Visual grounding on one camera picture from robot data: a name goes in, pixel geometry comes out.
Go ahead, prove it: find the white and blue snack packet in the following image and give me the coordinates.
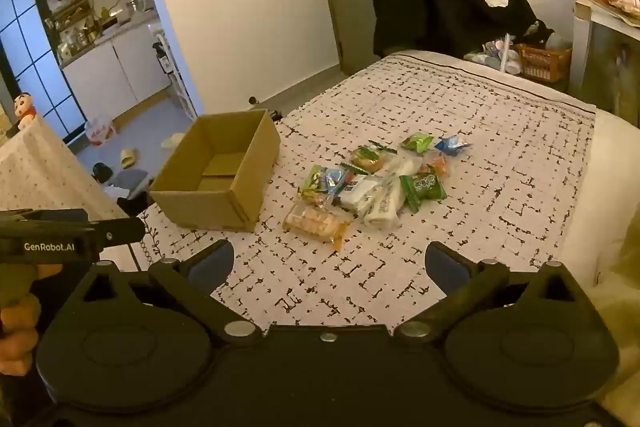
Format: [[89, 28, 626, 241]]
[[339, 175, 383, 212]]

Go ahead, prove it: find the white desk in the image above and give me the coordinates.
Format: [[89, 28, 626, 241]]
[[571, 0, 640, 128]]

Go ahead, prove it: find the clear biscuit packet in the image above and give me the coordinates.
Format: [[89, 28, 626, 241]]
[[282, 203, 351, 252]]

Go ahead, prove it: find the orange snack packet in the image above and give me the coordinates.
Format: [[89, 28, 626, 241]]
[[425, 155, 451, 178]]

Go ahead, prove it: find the large green snack packet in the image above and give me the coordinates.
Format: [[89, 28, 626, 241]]
[[400, 173, 447, 214]]

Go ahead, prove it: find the round cookie packet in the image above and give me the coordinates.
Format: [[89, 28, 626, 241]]
[[351, 147, 391, 172]]

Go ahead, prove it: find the clear white snack packet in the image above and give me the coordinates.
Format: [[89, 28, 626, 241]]
[[385, 155, 426, 178]]

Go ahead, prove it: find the grey cloth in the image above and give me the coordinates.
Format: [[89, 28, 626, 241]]
[[106, 169, 151, 198]]

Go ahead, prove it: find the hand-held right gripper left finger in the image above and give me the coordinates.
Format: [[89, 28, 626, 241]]
[[80, 239, 263, 348]]

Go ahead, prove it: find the cream bed sheet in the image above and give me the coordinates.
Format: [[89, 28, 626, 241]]
[[559, 109, 640, 288]]

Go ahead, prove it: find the small green snack packet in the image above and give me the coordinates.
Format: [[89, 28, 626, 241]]
[[402, 133, 435, 152]]

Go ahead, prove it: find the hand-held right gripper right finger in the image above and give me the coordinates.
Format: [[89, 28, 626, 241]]
[[395, 241, 586, 348]]

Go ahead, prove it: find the white kitchen cabinet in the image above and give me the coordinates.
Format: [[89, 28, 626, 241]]
[[59, 19, 173, 118]]

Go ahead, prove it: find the cartoon boy figurine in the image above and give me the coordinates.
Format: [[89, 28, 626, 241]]
[[12, 93, 39, 130]]

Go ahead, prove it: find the person's left hand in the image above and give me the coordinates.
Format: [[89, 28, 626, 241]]
[[0, 293, 42, 376]]

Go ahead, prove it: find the black framed glass door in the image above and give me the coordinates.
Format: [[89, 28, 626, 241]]
[[0, 0, 87, 144]]

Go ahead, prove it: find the dotted cream tablecloth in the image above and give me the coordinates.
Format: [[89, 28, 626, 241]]
[[0, 119, 132, 253]]

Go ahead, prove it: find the red and white plastic bag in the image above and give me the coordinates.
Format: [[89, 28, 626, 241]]
[[85, 117, 117, 147]]

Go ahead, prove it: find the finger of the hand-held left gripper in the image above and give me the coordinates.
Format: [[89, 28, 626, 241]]
[[90, 217, 147, 246]]

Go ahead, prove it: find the colourful striped snack packet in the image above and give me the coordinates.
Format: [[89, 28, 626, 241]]
[[299, 164, 351, 208]]

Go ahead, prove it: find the white storage rack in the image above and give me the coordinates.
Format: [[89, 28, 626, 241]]
[[151, 32, 199, 121]]

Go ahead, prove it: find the cardboard box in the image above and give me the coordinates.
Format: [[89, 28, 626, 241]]
[[149, 108, 281, 232]]

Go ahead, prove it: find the orange plastic basket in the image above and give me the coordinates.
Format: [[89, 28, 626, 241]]
[[515, 43, 572, 82]]

